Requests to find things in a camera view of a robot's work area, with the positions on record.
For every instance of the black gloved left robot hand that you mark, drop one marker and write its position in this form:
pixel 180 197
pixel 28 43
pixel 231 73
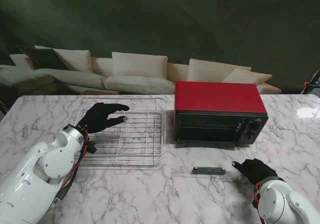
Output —
pixel 100 117

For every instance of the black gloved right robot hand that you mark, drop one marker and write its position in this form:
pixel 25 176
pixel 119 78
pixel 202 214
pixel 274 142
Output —
pixel 257 170

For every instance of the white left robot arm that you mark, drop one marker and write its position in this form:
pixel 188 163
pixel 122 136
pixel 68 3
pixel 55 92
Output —
pixel 32 179

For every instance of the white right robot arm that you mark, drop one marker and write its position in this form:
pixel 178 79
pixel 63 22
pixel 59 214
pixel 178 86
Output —
pixel 282 201

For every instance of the black oven knob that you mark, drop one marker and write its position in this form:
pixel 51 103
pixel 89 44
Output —
pixel 255 126
pixel 250 135

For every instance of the red and black toaster oven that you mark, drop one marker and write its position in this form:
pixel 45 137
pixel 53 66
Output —
pixel 217 96

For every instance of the beige sectional sofa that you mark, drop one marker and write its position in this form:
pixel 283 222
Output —
pixel 137 84

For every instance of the beige sofa cushion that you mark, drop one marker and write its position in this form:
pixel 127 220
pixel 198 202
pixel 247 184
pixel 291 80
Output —
pixel 207 70
pixel 250 77
pixel 75 60
pixel 138 65
pixel 20 60

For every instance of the dark grey sofa cushion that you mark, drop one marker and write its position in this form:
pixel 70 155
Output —
pixel 42 57

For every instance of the black stand leg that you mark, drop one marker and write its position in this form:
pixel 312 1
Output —
pixel 2 106

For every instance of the black tripod with orange clamp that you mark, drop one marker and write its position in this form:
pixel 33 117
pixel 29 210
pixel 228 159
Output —
pixel 315 77

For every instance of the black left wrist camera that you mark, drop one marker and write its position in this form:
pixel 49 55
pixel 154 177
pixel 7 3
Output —
pixel 92 146

